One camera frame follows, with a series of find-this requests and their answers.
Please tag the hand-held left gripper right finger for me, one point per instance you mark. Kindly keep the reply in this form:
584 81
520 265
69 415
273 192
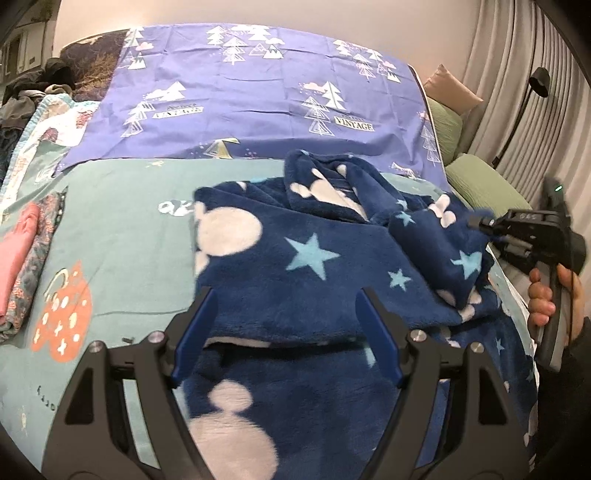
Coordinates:
379 334

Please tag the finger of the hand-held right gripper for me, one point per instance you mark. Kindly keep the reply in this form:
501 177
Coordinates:
512 251
485 223

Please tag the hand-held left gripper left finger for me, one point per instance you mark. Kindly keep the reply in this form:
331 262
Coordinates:
198 334

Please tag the navy star-print fleece garment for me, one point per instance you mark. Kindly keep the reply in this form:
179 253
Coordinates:
300 267

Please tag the person's right forearm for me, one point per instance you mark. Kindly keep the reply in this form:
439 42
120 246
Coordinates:
570 406

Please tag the dark clothes pile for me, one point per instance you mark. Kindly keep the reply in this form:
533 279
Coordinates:
32 87

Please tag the person's right hand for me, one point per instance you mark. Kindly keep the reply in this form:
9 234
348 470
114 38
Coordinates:
541 297

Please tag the large green pillow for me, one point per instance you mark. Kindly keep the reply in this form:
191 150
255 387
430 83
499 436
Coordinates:
485 184

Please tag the small green pillow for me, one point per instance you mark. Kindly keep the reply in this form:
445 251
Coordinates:
444 127

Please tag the teal printed blanket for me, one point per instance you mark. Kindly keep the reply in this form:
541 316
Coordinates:
124 240

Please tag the beige pillow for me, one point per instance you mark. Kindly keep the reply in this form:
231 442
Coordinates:
450 87

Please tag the black floor lamp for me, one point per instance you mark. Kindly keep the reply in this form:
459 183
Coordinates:
538 82

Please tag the floral folded cloth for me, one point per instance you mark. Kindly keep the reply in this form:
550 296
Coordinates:
39 258

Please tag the grey pleated curtain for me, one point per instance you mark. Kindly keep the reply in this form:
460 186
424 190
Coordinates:
521 41

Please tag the pink folded cloth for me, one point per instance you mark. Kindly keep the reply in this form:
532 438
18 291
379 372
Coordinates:
16 263

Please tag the purple tree-print sheet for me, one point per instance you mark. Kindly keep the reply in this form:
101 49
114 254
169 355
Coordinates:
258 92

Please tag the white and teal patterned quilt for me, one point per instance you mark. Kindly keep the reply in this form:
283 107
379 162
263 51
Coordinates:
44 134

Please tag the dark printed blanket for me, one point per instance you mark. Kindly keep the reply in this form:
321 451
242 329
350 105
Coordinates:
94 60

